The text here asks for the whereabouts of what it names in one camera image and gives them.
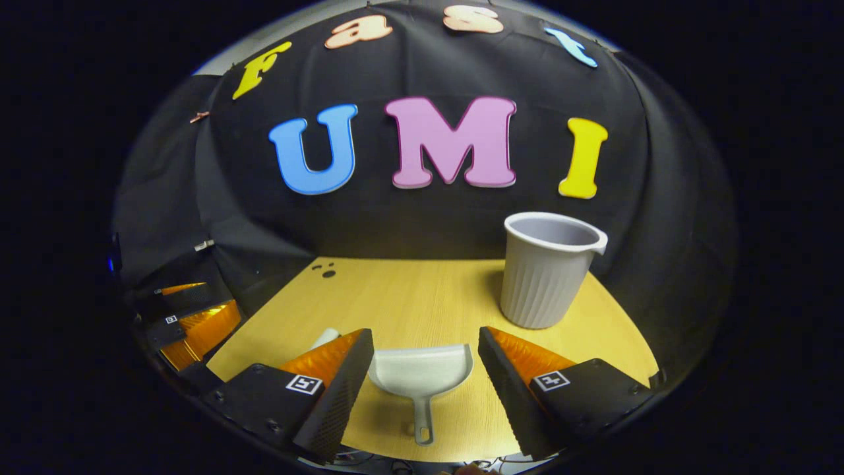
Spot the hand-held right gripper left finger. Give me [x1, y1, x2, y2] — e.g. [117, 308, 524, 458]
[201, 328, 375, 462]

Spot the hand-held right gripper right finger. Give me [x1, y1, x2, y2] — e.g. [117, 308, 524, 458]
[478, 326, 655, 460]

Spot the white dustpan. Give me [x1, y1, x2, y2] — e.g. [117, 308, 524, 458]
[367, 344, 474, 447]

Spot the white ribbed garbage bin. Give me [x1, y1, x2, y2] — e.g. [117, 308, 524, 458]
[499, 212, 609, 330]

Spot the wooden desktop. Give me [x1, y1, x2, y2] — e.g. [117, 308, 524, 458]
[206, 257, 660, 462]

